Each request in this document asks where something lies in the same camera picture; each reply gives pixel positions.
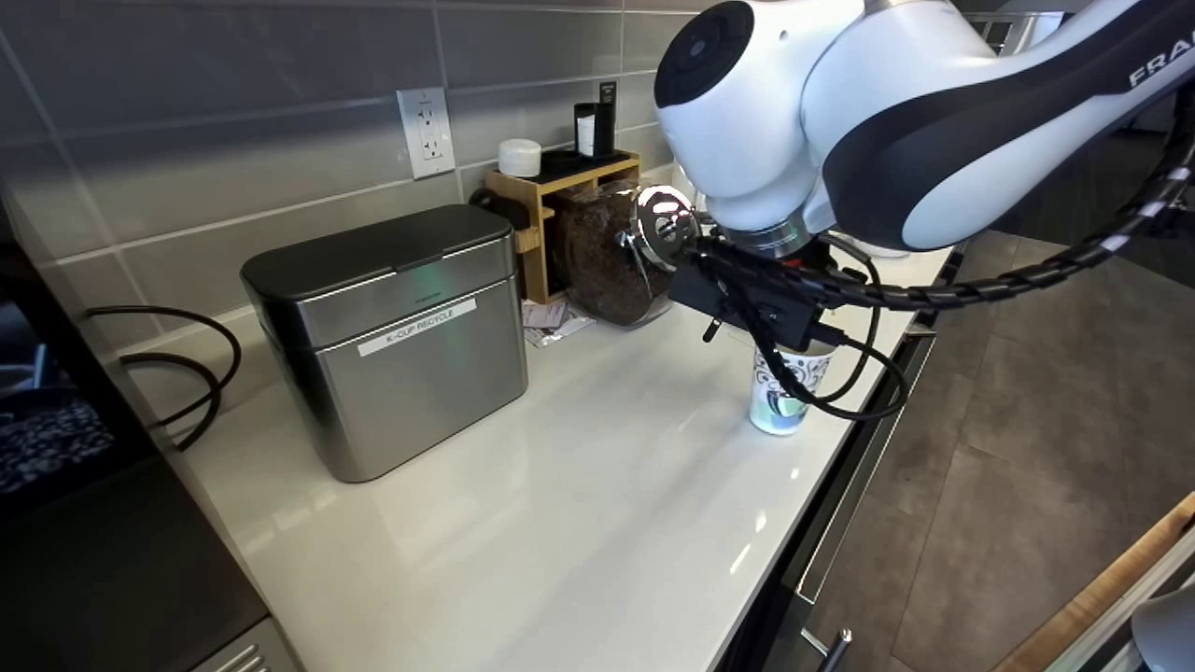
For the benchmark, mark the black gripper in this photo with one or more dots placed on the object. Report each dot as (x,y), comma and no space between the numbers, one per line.
(741,287)

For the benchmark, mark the patterned paper coffee cup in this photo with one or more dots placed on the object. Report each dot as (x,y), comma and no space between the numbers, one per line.
(772,404)

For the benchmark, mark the white wall outlet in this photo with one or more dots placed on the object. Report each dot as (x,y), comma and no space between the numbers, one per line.
(427,133)

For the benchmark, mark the white small jar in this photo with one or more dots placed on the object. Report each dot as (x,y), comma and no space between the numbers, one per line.
(519,158)

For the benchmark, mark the black monitor screen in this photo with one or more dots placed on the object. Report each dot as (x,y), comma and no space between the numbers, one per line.
(66,423)

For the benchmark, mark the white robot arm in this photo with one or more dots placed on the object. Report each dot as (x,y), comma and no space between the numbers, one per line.
(885,122)

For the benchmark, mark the steel countertop bin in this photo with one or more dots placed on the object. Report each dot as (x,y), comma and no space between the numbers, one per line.
(392,332)

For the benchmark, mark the wooden shelf organizer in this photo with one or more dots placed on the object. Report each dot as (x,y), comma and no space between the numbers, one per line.
(560,180)

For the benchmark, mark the black cylinder container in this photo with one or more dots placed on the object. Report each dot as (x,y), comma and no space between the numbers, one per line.
(606,122)

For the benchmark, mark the glass coffee bean jar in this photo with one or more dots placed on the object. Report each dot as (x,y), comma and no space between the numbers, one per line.
(620,250)

